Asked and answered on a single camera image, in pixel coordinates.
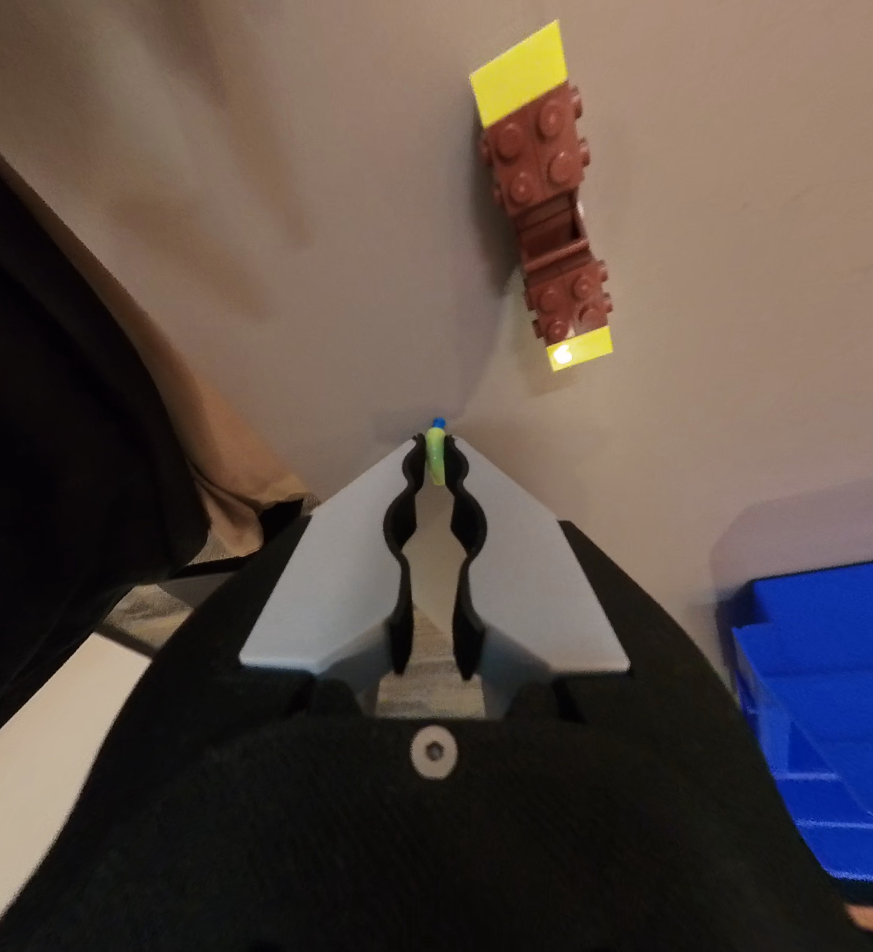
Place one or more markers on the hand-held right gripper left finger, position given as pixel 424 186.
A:
pixel 325 595

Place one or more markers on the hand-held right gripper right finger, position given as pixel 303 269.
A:
pixel 548 595

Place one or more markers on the small lime green brick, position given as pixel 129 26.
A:
pixel 522 78
pixel 589 349

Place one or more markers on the brown brick assembly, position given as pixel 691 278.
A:
pixel 548 201

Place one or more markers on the blue plastic bin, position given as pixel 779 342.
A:
pixel 838 706

